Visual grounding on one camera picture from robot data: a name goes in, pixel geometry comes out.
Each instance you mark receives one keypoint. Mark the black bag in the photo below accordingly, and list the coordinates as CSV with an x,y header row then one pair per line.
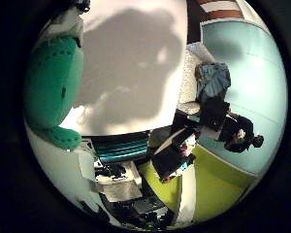
x,y
213,113

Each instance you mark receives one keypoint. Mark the blue plaid cloth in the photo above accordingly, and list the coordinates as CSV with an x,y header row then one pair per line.
x,y
213,81

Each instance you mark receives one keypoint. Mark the grey armchair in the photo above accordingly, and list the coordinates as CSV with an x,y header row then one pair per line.
x,y
190,81

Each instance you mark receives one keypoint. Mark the rack with teal lights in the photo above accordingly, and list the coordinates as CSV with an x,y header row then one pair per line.
x,y
122,149

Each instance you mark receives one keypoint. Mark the green frog plush toy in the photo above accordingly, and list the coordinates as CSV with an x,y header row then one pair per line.
x,y
51,87

